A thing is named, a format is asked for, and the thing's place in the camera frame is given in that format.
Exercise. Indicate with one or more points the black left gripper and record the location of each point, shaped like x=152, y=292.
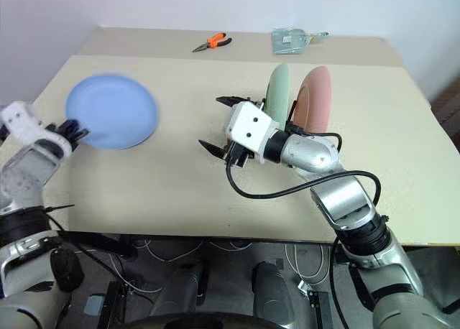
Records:
x=66, y=131

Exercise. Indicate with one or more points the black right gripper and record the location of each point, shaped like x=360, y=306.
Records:
x=237, y=153

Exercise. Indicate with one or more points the blue plate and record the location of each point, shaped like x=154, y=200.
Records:
x=111, y=110

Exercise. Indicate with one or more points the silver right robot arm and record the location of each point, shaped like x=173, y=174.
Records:
x=323, y=156

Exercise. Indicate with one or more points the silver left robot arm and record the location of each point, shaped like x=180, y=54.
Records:
x=32, y=167

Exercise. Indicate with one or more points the green plate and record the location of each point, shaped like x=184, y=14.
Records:
x=278, y=92

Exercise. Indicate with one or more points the pink plate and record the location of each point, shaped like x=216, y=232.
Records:
x=316, y=99

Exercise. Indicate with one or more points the clear plastic bag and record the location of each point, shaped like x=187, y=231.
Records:
x=289, y=41

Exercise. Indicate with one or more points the dark rounded robot leg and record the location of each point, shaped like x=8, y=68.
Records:
x=271, y=293
x=179, y=289

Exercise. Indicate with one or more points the small grey floor box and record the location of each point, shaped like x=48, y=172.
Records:
x=94, y=305

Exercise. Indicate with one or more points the dark curved robot waist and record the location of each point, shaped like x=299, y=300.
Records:
x=201, y=322

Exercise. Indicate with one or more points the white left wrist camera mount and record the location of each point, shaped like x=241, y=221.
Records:
x=19, y=122

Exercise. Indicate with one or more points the black table frame bracket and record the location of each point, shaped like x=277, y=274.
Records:
x=104, y=244

